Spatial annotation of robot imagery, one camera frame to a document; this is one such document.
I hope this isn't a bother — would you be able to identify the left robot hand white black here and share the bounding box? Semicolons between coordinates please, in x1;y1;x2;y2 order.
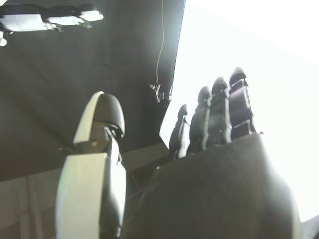
55;66;309;239

